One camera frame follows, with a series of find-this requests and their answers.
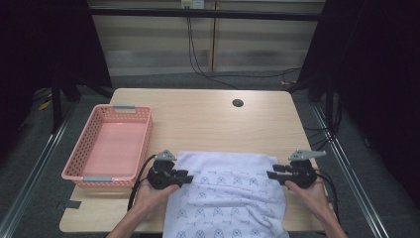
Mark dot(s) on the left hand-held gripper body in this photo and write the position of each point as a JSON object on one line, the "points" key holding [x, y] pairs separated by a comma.
{"points": [[161, 177]]}

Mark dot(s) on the person's left hand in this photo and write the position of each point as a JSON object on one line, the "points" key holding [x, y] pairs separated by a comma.
{"points": [[152, 200]]}

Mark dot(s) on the pink plastic basket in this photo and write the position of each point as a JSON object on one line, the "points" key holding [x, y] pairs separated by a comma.
{"points": [[112, 148]]}

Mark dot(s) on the grey tape piece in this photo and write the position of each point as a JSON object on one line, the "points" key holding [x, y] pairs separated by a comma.
{"points": [[72, 204]]}

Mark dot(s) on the black horizontal bar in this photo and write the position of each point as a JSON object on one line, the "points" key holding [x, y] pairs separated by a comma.
{"points": [[204, 14]]}

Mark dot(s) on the person's right hand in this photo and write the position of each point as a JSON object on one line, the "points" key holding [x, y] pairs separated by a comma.
{"points": [[308, 198]]}

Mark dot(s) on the black metal stand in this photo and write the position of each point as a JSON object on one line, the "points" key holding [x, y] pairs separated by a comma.
{"points": [[56, 105]]}

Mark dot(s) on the metal floor rail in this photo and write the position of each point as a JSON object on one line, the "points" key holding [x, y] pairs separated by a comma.
{"points": [[346, 158], [29, 180]]}

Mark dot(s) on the yellow floor item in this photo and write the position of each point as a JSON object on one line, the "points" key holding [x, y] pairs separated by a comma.
{"points": [[45, 105]]}

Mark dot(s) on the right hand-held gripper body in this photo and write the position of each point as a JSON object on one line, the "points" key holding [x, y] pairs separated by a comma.
{"points": [[302, 175]]}

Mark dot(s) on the white printed towel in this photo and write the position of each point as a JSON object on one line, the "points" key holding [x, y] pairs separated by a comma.
{"points": [[228, 198]]}

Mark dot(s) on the white wall power outlet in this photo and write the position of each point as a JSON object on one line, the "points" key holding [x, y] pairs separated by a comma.
{"points": [[192, 4]]}

